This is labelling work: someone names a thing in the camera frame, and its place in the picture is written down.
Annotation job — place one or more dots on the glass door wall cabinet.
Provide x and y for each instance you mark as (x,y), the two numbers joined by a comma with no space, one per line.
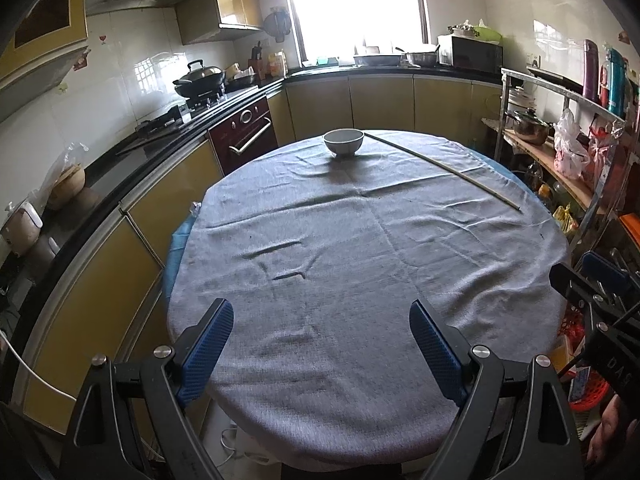
(45,15)

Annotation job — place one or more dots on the white ceramic bowl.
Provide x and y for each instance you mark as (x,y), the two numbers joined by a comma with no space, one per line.
(343,144)

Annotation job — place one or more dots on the yellow base cabinets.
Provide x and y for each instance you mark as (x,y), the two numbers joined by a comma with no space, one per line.
(385,102)

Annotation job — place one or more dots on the person's right hand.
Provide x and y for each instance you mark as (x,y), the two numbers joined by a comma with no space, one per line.
(607,425)

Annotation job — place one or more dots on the chrome storage rack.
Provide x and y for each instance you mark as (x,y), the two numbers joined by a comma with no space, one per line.
(545,157)

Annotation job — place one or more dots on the blue under cloth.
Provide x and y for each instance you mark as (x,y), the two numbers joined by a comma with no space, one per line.
(175,255)

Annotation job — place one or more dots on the hanging round strainer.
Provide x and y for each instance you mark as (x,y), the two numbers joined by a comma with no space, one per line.
(277,25)

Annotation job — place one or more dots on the green plastic basin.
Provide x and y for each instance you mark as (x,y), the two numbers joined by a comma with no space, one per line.
(487,34)

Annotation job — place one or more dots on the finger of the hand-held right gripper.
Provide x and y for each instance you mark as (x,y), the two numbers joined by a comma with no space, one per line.
(602,265)
(562,280)

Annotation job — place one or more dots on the steel basin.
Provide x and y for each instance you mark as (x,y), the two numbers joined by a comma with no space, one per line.
(377,60)
(422,58)

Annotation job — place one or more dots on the blue thermos bottle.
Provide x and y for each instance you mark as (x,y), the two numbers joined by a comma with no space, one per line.
(616,82)

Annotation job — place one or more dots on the blue and white carton box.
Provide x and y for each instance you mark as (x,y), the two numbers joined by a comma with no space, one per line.
(579,385)

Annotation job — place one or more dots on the yellow seasoning container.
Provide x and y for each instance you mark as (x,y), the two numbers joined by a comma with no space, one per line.
(276,65)

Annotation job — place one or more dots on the red plastic mesh basket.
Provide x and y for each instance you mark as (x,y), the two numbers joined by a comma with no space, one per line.
(597,392)

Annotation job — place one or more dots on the knife block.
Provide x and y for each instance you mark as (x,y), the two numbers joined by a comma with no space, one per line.
(257,65)

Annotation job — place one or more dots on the kitchen window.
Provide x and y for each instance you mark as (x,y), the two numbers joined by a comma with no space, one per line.
(350,5)

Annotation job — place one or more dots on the red patterned bag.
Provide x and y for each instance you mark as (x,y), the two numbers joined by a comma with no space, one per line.
(605,160)

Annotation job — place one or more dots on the teal small box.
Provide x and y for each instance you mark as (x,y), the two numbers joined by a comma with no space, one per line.
(328,61)

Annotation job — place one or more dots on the black microwave oven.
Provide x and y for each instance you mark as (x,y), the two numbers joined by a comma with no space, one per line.
(475,55)

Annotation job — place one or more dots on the dark red built-in oven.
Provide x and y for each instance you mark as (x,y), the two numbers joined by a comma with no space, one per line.
(250,132)

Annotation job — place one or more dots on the grey tablecloth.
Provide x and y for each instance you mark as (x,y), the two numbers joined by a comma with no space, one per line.
(350,260)

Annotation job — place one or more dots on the black induction cooker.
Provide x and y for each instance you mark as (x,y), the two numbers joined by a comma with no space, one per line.
(555,80)

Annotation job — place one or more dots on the yellow plastic bag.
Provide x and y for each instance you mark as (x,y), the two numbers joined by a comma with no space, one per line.
(567,217)

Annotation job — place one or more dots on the cooking oil bottle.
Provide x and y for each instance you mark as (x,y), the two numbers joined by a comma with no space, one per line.
(545,195)

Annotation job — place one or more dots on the steel pan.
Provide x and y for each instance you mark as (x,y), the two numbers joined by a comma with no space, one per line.
(242,79)

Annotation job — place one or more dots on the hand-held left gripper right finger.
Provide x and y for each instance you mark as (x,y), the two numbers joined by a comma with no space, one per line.
(437,355)

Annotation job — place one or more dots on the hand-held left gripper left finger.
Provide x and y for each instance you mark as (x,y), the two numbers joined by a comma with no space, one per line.
(205,355)

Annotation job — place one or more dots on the black wok with lid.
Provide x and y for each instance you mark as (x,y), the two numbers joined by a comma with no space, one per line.
(200,79)

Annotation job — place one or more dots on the orange carton box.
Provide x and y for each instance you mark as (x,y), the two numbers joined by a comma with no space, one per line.
(562,355)

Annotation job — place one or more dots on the bagged bread on counter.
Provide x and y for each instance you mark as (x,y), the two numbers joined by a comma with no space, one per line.
(67,187)

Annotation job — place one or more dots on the black gas stove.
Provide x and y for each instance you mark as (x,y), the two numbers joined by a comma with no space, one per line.
(160,122)

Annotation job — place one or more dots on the white brown electric kettle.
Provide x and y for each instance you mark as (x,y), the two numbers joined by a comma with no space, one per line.
(22,227)

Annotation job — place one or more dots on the purple thermos bottle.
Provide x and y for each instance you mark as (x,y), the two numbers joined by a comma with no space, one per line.
(591,70)

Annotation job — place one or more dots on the yellow wall cabinets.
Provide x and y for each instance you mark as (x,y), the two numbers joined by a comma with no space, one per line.
(215,10)

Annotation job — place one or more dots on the steel pot with lid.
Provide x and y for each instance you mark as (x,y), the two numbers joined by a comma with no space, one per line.
(530,130)

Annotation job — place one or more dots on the pink plastic bag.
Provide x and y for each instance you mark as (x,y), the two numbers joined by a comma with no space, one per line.
(570,155)

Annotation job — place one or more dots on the orange plastic tray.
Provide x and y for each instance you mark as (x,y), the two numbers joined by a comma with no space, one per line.
(630,225)

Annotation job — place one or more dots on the long thin bamboo stick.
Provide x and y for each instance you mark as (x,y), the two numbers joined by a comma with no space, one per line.
(440,166)

